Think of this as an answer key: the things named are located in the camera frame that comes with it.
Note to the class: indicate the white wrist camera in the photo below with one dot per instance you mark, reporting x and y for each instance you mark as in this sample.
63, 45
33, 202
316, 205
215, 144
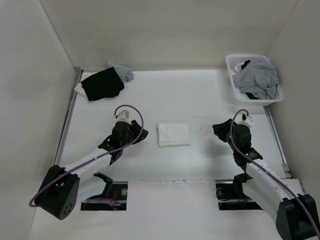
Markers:
123, 116
246, 120

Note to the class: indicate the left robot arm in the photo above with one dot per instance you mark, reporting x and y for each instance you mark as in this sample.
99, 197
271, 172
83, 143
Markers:
58, 192

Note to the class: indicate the folded black tank top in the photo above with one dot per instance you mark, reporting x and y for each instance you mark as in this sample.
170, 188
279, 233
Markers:
103, 84

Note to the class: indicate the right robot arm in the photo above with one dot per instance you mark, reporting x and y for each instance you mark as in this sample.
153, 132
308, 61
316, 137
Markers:
295, 215

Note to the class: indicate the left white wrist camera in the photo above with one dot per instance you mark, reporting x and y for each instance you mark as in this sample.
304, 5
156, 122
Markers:
123, 116

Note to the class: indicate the white tank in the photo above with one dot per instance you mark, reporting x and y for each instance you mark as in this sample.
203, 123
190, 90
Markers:
80, 90
173, 134

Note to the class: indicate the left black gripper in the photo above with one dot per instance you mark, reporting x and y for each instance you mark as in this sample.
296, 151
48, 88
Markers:
135, 129

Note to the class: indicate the grey tank top in basket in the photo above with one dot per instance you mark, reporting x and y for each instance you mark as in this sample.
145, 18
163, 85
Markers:
258, 78

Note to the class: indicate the black garment in basket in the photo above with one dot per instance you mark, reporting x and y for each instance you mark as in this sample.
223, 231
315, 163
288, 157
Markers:
245, 64

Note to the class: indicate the folded white tank top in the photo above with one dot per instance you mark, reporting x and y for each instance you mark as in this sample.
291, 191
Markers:
80, 90

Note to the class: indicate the right metal table rail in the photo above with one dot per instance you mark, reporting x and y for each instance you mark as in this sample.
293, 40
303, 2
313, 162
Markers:
277, 140

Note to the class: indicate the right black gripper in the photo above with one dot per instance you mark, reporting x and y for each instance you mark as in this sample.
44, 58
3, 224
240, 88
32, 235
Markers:
220, 129

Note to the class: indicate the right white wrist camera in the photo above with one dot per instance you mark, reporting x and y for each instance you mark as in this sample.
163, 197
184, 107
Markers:
246, 120

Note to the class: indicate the white plastic laundry basket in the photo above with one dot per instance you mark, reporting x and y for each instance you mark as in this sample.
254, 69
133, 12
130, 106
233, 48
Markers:
234, 62

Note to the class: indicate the folded grey tank top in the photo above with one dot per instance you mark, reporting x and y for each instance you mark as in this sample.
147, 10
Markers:
125, 73

